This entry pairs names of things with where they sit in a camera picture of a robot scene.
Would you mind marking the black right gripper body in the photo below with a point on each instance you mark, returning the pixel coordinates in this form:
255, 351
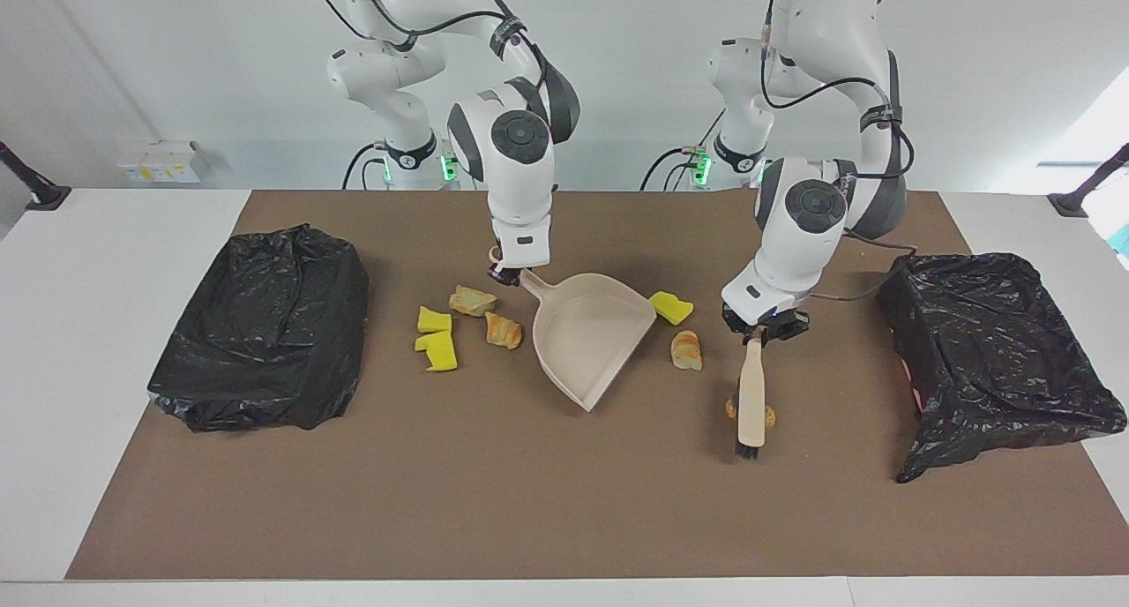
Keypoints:
504, 276

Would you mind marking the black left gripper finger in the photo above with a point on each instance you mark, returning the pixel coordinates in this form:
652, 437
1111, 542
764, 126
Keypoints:
735, 325
789, 329

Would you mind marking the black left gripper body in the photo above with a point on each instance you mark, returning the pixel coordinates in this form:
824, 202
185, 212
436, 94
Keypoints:
763, 320

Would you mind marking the toy croissant piece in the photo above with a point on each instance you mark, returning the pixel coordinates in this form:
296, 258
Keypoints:
504, 332
686, 349
472, 301

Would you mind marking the yellow sponge piece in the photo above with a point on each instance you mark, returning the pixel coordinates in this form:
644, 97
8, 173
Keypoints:
670, 307
434, 320
441, 353

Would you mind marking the brown toy bread roll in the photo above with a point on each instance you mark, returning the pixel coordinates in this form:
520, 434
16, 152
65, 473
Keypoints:
770, 417

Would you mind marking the beige plastic dustpan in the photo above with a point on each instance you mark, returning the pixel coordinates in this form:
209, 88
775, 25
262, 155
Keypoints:
591, 333

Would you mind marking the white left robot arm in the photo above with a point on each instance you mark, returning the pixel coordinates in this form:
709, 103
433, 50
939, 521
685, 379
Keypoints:
794, 254

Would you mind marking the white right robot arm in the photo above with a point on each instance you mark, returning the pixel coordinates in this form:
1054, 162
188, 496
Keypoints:
520, 183

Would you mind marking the pink plastic bin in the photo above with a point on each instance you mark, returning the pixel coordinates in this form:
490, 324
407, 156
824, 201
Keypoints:
911, 373

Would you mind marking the black bin bag over pink bin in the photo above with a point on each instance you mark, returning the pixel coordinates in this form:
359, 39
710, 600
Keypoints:
997, 351

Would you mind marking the black bin bag liner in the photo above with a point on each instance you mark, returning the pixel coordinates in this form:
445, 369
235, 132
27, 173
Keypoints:
256, 360

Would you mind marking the brown table mat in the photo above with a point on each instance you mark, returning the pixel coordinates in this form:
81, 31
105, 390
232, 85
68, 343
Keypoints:
529, 519

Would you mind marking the teal box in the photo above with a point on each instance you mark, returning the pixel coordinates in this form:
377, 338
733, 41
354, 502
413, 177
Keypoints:
1123, 241

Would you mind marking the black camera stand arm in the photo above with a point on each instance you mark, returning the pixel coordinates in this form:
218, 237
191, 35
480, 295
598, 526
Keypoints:
48, 197
1072, 203

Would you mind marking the white wall socket box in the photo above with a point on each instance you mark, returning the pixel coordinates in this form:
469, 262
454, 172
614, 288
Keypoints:
172, 161
130, 170

